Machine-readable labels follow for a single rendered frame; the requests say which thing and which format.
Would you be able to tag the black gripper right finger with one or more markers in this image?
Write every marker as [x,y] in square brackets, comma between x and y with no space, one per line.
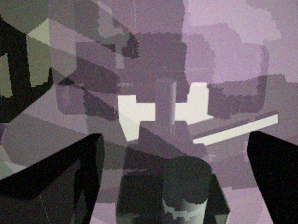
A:
[274,163]

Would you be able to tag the dark grey cylinder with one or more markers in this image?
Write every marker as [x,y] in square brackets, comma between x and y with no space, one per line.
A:
[185,187]

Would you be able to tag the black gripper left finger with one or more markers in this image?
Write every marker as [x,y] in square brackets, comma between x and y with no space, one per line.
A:
[61,189]

